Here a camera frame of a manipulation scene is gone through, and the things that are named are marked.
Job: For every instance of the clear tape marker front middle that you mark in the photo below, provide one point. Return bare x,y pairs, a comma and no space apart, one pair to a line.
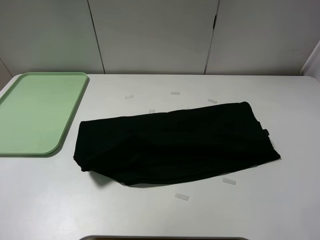
182,197

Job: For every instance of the clear tape marker back right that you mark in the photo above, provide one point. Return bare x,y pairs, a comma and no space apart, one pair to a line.
212,101

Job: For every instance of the black short sleeve shirt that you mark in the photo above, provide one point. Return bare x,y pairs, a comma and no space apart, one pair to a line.
174,147

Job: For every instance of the light green plastic tray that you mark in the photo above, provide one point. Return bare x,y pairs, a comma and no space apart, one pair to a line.
36,111

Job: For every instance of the clear tape marker front right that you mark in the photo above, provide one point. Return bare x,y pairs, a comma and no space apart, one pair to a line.
229,181

